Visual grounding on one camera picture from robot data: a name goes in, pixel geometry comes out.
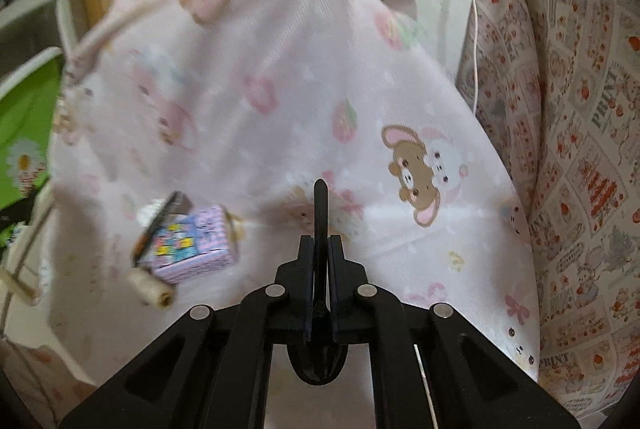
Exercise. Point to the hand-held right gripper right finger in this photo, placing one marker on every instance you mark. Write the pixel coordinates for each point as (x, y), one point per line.
(336, 299)

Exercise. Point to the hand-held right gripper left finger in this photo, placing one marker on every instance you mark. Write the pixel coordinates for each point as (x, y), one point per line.
(306, 299)

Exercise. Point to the black plastic spoon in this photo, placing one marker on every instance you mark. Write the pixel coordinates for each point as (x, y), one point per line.
(320, 209)

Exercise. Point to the purple patterned small box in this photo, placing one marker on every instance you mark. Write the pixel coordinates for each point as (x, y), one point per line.
(195, 249)

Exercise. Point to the cream thread spool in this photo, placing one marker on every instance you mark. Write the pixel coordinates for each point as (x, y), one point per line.
(147, 288)

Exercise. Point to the small white tissue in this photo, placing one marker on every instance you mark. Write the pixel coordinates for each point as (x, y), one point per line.
(147, 213)

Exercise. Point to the pink bear print blanket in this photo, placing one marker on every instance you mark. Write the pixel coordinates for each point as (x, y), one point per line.
(300, 84)

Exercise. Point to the strawberry print quilt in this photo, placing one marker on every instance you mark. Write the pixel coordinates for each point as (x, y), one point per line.
(575, 159)

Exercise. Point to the person's left leg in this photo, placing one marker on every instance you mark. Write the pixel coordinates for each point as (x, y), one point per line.
(35, 374)

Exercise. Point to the beige rod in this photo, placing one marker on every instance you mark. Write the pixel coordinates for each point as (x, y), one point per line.
(20, 290)

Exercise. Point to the green storage box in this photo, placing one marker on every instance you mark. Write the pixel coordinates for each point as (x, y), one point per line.
(25, 109)

